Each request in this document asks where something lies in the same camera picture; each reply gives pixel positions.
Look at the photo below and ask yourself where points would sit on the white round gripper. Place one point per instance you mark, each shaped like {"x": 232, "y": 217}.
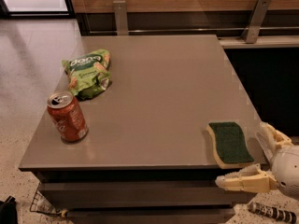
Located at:
{"x": 287, "y": 168}

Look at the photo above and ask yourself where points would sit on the green and yellow sponge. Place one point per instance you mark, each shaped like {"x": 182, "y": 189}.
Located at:
{"x": 229, "y": 145}

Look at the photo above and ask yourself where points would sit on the green rice chip bag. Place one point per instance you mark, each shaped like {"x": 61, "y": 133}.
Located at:
{"x": 88, "y": 75}

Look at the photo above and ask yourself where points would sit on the black white striped cylinder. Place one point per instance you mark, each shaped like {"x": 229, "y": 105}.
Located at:
{"x": 272, "y": 212}

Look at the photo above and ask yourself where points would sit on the grey cabinet with drawers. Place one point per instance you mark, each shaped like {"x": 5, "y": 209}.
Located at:
{"x": 147, "y": 157}

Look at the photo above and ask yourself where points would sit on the red soda can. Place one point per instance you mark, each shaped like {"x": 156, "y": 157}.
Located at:
{"x": 67, "y": 116}

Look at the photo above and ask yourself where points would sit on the black object on floor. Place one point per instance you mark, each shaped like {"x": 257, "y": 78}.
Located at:
{"x": 8, "y": 211}

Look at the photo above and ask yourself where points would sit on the horizontal metal rail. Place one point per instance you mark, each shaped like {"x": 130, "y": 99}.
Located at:
{"x": 217, "y": 31}

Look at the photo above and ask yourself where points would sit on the right metal bracket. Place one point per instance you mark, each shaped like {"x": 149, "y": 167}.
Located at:
{"x": 251, "y": 32}

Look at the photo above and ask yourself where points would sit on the metal bracket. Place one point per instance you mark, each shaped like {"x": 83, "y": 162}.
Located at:
{"x": 251, "y": 32}
{"x": 120, "y": 14}

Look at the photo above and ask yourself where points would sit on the left metal bracket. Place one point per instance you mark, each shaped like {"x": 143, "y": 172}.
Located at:
{"x": 120, "y": 14}

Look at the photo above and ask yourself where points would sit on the wire basket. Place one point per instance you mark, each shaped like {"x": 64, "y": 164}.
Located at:
{"x": 42, "y": 206}

